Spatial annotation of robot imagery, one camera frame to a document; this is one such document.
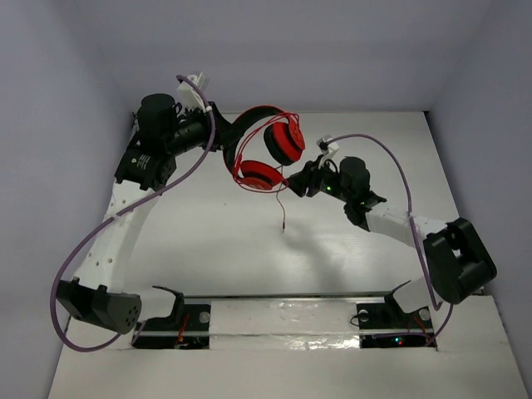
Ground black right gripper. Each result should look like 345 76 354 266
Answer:
283 155 352 204

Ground red black headphones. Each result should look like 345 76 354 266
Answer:
223 106 306 192

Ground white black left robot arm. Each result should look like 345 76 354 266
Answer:
51 93 305 335

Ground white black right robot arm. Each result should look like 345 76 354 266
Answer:
296 157 498 310

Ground white foil-taped front board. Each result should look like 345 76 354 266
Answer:
50 296 527 398

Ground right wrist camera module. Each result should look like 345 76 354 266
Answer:
317 135 339 168

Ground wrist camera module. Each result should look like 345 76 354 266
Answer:
317 135 339 168
176 71 209 112

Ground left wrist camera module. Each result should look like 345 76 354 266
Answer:
176 71 209 112

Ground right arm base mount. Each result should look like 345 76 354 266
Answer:
349 303 434 349

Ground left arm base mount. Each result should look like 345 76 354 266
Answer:
131 303 211 350

